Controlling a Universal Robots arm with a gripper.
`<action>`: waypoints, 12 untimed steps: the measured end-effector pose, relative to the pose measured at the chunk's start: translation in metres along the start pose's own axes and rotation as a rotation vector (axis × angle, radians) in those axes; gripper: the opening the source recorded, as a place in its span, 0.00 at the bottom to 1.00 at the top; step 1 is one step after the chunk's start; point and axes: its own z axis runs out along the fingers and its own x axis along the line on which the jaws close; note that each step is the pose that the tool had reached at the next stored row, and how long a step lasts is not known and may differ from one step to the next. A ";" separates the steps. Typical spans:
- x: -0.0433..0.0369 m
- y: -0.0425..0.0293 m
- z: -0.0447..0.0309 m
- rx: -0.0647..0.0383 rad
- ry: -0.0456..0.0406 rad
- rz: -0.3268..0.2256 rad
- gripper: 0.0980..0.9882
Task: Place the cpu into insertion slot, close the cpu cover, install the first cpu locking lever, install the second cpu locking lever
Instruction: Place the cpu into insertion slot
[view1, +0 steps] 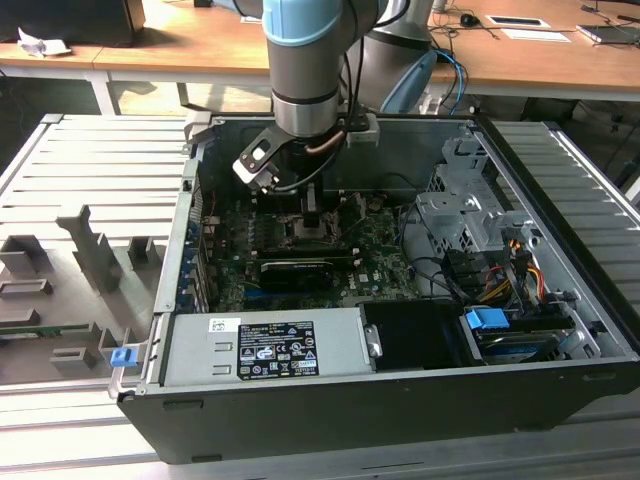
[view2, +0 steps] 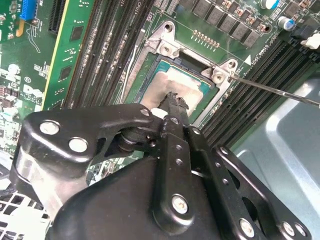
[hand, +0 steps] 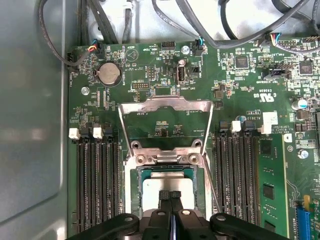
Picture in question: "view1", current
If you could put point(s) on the hard disk in blue carrier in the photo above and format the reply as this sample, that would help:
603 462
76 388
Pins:
485 320

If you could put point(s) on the grey power supply with label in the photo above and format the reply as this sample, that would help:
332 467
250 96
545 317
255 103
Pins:
200 350

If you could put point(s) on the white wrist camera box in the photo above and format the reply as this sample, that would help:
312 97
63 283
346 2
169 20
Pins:
252 167

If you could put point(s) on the white paper sheet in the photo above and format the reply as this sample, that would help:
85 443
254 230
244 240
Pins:
535 35

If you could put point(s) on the black graphics card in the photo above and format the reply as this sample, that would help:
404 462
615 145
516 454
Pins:
295 276

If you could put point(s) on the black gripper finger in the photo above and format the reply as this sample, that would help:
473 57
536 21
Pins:
312 225

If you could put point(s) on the black RAM slot bank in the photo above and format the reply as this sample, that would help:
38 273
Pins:
305 251
343 201

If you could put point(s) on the grey parts rack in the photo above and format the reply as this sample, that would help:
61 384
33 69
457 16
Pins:
95 250

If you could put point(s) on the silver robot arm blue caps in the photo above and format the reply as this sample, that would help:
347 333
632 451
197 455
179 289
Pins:
300 75

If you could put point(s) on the green RAM stick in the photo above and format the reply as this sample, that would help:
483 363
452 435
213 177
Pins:
45 330

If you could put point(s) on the crumpled white paper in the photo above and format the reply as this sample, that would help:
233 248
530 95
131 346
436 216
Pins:
37 44

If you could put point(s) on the grey metal drive cage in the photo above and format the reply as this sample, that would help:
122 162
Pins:
450 220

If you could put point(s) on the CPU socket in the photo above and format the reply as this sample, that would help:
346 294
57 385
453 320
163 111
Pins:
294 232

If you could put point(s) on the black computer mouse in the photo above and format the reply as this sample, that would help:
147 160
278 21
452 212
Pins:
468 19

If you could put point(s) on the grey flat laptop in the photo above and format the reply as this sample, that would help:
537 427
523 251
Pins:
607 32

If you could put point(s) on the black open PC case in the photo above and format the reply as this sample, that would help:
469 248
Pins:
350 420

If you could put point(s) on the blue case latch tab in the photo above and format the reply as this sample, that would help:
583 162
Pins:
122 357

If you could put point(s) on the large black box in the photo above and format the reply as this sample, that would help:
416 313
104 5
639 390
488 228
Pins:
70 20

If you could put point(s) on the green motherboard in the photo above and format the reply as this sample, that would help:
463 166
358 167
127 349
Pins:
380 240

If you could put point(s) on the wooden desk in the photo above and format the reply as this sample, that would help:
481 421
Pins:
525 60
175 40

